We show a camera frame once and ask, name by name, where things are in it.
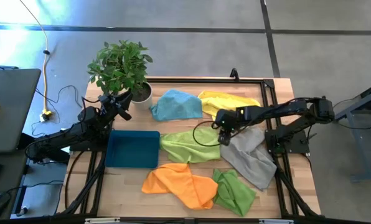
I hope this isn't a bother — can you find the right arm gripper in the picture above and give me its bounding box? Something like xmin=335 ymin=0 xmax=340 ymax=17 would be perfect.
xmin=215 ymin=107 xmax=241 ymax=147

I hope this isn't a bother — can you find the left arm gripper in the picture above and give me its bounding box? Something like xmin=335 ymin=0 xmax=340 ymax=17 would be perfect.
xmin=95 ymin=90 xmax=134 ymax=121

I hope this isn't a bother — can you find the grey microfiber towel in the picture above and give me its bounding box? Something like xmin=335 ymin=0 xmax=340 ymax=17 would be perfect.
xmin=219 ymin=126 xmax=278 ymax=191

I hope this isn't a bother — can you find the yellow microfiber towel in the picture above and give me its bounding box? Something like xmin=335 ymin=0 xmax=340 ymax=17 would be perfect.
xmin=197 ymin=90 xmax=261 ymax=121

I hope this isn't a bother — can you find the lime microfiber towel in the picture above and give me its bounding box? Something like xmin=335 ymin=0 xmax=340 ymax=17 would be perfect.
xmin=159 ymin=126 xmax=222 ymax=165

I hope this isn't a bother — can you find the teal plastic bin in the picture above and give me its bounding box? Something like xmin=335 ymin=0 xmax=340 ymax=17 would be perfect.
xmin=104 ymin=129 xmax=161 ymax=169

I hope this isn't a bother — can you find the blue microfiber towel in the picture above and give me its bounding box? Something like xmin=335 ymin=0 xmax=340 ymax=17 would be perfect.
xmin=149 ymin=89 xmax=204 ymax=122

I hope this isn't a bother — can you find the green microfiber towel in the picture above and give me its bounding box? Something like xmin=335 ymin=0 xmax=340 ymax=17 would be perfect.
xmin=212 ymin=169 xmax=257 ymax=218

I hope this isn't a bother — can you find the orange microfiber towel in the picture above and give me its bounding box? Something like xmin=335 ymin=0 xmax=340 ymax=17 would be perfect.
xmin=141 ymin=162 xmax=219 ymax=211

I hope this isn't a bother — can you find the white plant pot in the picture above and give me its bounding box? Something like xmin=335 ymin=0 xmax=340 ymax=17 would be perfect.
xmin=123 ymin=81 xmax=154 ymax=110

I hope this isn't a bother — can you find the green leafy plant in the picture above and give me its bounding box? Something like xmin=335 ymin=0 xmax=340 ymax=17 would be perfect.
xmin=87 ymin=39 xmax=154 ymax=96

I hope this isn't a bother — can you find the black clamp hook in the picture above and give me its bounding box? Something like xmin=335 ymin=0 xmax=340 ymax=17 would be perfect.
xmin=229 ymin=67 xmax=241 ymax=82

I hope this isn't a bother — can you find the white power socket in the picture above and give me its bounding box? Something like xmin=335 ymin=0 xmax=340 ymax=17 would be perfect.
xmin=39 ymin=110 xmax=54 ymax=123

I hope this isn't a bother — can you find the grey laptop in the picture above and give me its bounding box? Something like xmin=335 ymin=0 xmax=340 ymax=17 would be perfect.
xmin=0 ymin=68 xmax=42 ymax=154

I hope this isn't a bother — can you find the black desk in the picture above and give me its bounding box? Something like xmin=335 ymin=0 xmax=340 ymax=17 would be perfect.
xmin=0 ymin=133 xmax=71 ymax=220

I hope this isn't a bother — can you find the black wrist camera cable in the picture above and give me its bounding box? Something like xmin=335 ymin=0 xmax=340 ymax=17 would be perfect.
xmin=192 ymin=120 xmax=223 ymax=147
xmin=81 ymin=96 xmax=101 ymax=108

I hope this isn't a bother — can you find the thin black floor cable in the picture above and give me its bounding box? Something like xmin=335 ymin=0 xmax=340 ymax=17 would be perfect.
xmin=330 ymin=96 xmax=371 ymax=131
xmin=31 ymin=84 xmax=83 ymax=138

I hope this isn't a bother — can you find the black aluminium frame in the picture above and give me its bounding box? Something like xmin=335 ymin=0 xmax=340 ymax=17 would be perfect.
xmin=57 ymin=76 xmax=322 ymax=224

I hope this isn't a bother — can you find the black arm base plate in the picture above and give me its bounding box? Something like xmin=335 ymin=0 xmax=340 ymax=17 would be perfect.
xmin=265 ymin=129 xmax=311 ymax=155

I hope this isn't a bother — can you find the yellow extension cable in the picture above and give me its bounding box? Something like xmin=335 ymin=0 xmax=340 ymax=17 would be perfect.
xmin=19 ymin=0 xmax=53 ymax=121

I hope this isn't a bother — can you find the white frame bracket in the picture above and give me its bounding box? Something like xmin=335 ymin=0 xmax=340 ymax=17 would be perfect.
xmin=259 ymin=218 xmax=294 ymax=224
xmin=85 ymin=217 xmax=121 ymax=224

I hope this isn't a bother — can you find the curved black cable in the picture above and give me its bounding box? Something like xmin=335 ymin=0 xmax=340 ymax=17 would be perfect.
xmin=63 ymin=151 xmax=80 ymax=210

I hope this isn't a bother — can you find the grey metal table frame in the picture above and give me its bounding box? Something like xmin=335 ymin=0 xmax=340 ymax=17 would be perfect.
xmin=333 ymin=78 xmax=371 ymax=184

